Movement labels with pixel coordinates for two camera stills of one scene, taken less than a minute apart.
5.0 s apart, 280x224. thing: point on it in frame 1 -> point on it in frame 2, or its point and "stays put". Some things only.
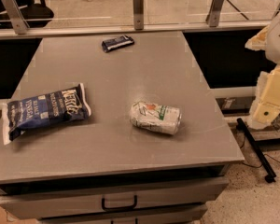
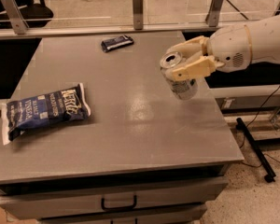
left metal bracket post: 16,15 stays put
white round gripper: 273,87 -> 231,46
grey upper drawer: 152,196 stays put
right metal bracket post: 214,16 stays put
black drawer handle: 126,207 stays put
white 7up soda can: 160,118 -> 182,90
